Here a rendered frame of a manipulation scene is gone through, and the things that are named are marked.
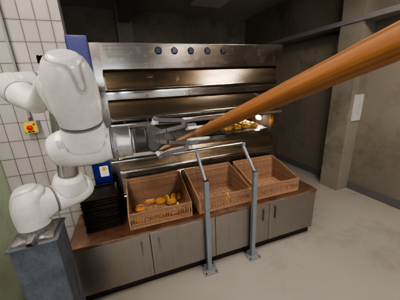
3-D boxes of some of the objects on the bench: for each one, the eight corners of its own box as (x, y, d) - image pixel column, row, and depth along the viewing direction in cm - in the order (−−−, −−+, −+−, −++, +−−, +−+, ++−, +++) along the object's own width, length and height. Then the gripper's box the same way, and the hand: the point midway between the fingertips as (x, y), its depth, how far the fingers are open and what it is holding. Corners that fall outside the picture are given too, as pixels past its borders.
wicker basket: (128, 202, 220) (125, 178, 211) (181, 192, 236) (179, 169, 227) (129, 231, 175) (124, 202, 167) (193, 216, 191) (191, 189, 183)
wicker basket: (231, 181, 255) (231, 161, 247) (270, 174, 271) (271, 153, 263) (253, 201, 211) (254, 176, 202) (299, 190, 227) (301, 166, 219)
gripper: (128, 116, 66) (200, 111, 73) (136, 167, 65) (206, 156, 73) (128, 111, 59) (207, 105, 66) (137, 168, 58) (215, 155, 66)
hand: (197, 133), depth 69 cm, fingers closed on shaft, 3 cm apart
